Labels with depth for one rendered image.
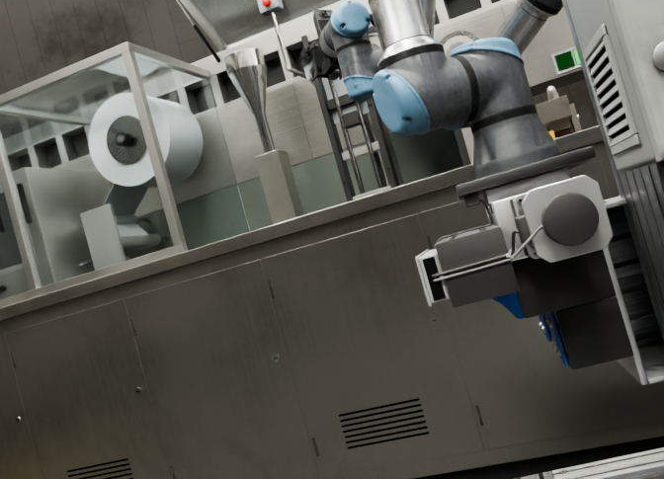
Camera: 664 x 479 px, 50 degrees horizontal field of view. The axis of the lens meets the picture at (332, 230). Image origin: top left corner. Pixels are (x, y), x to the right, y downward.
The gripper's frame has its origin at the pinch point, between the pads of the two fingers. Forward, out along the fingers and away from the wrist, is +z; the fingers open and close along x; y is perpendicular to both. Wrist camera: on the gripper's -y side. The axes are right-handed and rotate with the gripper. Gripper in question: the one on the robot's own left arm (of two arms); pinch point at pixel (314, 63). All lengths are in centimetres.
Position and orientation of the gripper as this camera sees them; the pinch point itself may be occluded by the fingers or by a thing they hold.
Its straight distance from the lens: 182.2
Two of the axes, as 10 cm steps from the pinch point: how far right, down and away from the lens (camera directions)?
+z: -2.4, 1.1, 9.6
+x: 9.6, -1.2, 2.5
